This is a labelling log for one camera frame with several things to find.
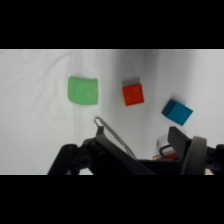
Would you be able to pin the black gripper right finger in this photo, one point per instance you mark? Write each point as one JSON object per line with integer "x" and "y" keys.
{"x": 190, "y": 155}

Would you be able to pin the green foam block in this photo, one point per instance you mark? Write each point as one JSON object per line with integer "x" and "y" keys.
{"x": 83, "y": 90}

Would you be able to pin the red cube block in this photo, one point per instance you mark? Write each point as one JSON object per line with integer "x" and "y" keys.
{"x": 133, "y": 94}

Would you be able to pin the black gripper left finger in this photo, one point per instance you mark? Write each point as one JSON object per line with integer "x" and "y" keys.
{"x": 100, "y": 153}

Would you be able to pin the red and black object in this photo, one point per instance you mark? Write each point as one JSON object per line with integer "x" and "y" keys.
{"x": 167, "y": 154}

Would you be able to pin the blue cube block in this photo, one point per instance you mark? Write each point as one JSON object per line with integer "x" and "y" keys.
{"x": 177, "y": 112}

